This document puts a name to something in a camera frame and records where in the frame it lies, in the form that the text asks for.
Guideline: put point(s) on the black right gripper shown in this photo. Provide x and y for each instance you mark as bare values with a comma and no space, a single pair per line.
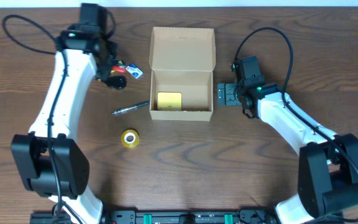
226,94

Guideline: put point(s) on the white blue eraser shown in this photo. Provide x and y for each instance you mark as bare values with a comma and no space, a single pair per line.
134,70

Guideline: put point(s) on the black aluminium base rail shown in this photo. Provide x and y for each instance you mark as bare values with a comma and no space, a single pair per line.
216,217

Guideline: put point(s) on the black computer mouse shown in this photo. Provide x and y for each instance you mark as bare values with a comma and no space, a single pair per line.
116,82

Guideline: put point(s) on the yellow sticky note pad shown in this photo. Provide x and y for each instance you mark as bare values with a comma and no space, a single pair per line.
169,101

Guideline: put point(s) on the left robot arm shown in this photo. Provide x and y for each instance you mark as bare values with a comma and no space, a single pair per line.
48,159

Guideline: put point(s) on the yellow tape roll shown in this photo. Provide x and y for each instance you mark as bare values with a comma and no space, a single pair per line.
130,138

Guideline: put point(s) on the red black stapler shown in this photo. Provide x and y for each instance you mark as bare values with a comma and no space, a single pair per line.
120,67

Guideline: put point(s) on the brown cardboard box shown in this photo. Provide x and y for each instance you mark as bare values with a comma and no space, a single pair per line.
183,60

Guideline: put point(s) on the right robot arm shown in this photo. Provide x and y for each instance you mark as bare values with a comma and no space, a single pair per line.
328,162

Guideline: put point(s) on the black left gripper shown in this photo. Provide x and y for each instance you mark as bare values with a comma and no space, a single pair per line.
108,72

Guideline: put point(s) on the black ballpoint pen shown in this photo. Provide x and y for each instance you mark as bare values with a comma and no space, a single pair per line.
130,108

